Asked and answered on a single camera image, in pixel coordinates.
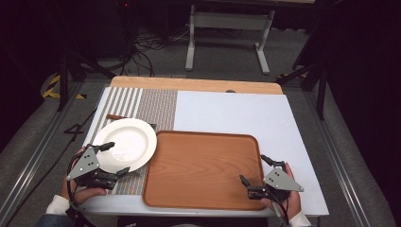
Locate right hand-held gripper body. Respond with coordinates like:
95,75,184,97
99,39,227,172
246,160,305,202

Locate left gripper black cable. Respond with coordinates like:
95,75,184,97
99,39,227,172
64,144,97,227

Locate brown wooden tray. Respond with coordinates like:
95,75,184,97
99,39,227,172
142,130,269,212

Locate white round plate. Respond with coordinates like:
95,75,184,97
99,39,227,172
92,117,158,175

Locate person's left hand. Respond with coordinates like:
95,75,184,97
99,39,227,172
61,146,108,206

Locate white table board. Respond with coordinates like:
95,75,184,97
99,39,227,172
78,86,330,218

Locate brown wooden chopsticks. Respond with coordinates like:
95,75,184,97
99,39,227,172
106,113,158,129

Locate white metal table frame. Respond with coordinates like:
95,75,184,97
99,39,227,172
184,3,276,76

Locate person's right hand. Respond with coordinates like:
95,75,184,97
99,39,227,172
260,162,303,220

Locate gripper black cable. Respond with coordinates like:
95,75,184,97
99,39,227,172
64,144,97,227
266,190,291,226

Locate yellow black hazard tape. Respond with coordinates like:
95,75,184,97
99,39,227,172
42,74,88,100

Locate bundle of floor cables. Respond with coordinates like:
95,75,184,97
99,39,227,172
107,26,190,79

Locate black tripod stand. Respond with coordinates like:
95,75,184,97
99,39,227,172
51,0,117,113
276,18,329,121

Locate metal floor rail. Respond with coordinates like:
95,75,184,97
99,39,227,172
304,91,398,227
0,82,83,218

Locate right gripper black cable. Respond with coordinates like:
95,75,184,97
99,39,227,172
266,190,291,226

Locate striped woven placemat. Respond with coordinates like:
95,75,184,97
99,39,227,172
90,87,179,196

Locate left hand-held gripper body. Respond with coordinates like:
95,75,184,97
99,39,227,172
65,144,120,191

